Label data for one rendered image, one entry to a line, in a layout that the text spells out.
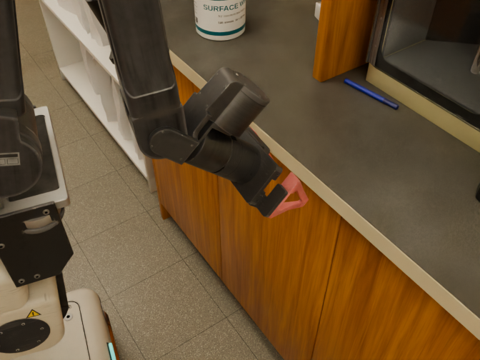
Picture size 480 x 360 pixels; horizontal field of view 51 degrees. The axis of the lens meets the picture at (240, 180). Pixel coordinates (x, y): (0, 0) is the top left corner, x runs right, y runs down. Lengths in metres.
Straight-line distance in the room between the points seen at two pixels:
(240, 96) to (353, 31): 0.61
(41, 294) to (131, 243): 1.10
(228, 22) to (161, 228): 1.05
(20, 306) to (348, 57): 0.84
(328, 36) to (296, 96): 0.14
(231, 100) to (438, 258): 0.43
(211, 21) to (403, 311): 0.79
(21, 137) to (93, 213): 1.68
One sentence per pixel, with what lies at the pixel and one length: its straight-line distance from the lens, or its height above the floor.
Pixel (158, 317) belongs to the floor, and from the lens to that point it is 1.84.
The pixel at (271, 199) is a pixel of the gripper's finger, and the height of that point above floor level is 1.09.
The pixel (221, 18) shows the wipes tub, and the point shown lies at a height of 1.00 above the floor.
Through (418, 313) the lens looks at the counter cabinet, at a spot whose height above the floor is 0.80.
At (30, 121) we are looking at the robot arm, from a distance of 0.57.
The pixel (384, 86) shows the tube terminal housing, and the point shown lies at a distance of 1.15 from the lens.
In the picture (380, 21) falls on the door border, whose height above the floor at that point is 1.09.
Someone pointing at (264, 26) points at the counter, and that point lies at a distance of 1.38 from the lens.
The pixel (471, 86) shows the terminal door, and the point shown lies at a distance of 1.00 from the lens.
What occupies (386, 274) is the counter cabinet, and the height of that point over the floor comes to 0.82.
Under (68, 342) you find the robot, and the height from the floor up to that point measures 0.28.
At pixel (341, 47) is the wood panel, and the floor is 1.01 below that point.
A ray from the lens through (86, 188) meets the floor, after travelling 2.31.
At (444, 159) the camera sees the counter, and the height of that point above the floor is 0.94.
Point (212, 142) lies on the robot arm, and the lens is 0.60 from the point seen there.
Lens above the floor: 1.57
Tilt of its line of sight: 44 degrees down
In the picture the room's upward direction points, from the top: straight up
